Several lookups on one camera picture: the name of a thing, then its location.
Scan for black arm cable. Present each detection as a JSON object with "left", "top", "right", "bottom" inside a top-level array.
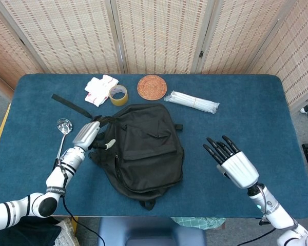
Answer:
[
  {"left": 243, "top": 186, "right": 277, "bottom": 246},
  {"left": 61, "top": 171, "right": 108, "bottom": 246}
]

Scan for green checkered cloth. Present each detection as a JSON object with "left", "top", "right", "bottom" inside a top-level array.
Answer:
[{"left": 171, "top": 217, "right": 226, "bottom": 230}]

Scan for round woven rattan coaster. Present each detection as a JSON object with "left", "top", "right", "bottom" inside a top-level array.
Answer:
[{"left": 137, "top": 74, "right": 167, "bottom": 98}]

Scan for white sneaker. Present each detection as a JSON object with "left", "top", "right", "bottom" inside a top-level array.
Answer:
[{"left": 52, "top": 219, "right": 79, "bottom": 246}]

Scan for stainless steel ladle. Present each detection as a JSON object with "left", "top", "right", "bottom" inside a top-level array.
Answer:
[{"left": 52, "top": 118, "right": 73, "bottom": 170}]

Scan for black trousers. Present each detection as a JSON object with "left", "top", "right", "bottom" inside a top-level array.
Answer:
[{"left": 15, "top": 217, "right": 61, "bottom": 246}]

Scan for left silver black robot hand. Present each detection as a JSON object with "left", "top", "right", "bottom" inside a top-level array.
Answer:
[{"left": 71, "top": 116, "right": 117, "bottom": 152}]

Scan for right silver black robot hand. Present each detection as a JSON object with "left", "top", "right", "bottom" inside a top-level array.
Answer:
[{"left": 202, "top": 135, "right": 260, "bottom": 189}]

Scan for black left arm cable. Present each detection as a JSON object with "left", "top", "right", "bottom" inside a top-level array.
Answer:
[{"left": 61, "top": 171, "right": 108, "bottom": 246}]

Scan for clear packing tape roll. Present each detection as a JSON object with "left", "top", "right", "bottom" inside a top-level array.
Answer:
[{"left": 108, "top": 85, "right": 129, "bottom": 107}]

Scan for bundle of wrapped white straws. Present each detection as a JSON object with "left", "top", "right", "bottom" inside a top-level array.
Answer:
[{"left": 164, "top": 90, "right": 220, "bottom": 115}]

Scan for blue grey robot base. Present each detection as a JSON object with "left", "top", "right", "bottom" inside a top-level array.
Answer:
[{"left": 97, "top": 217, "right": 206, "bottom": 246}]

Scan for woven folding screen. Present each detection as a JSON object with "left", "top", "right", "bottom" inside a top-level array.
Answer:
[{"left": 0, "top": 0, "right": 308, "bottom": 108}]

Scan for black fabric backpack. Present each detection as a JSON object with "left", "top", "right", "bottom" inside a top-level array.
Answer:
[{"left": 51, "top": 93, "right": 184, "bottom": 211}]

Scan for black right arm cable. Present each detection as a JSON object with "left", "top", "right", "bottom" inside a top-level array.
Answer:
[{"left": 243, "top": 186, "right": 277, "bottom": 246}]

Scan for blue table cover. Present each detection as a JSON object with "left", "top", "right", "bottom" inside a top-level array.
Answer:
[{"left": 0, "top": 73, "right": 308, "bottom": 218}]

